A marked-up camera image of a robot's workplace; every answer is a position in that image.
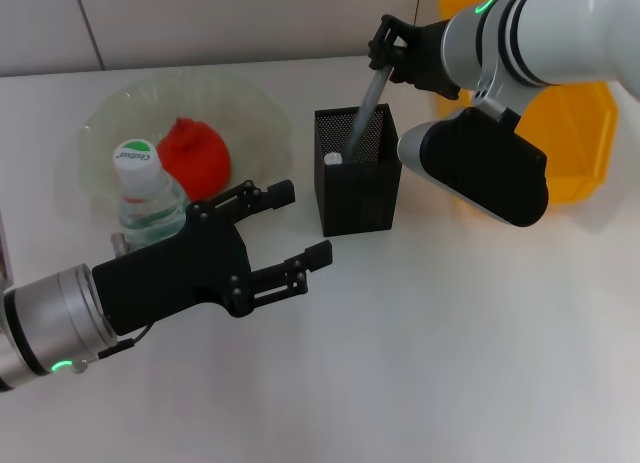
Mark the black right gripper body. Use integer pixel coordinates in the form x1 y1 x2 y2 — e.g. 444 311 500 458
398 19 462 101

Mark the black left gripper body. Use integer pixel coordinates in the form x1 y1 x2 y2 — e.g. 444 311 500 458
92 202 255 334

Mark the grey glitter pen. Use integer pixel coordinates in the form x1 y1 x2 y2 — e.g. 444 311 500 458
342 64 395 165

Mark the red orange fruit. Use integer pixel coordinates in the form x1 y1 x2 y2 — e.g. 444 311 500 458
155 115 233 205

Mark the clear green-label water bottle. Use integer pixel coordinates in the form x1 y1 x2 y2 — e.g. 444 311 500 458
112 138 192 250

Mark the black mesh pen holder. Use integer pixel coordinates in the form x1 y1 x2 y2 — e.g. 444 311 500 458
313 103 405 238

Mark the clear glass fruit plate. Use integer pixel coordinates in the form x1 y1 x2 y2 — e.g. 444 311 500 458
79 70 295 220

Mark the yellow plastic bin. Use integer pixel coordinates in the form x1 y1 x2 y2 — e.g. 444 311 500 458
432 0 620 206

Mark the left gripper cable with plugs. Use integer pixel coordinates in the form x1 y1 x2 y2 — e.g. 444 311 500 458
72 232 152 375

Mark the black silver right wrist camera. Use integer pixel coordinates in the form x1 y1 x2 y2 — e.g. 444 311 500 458
397 71 550 229

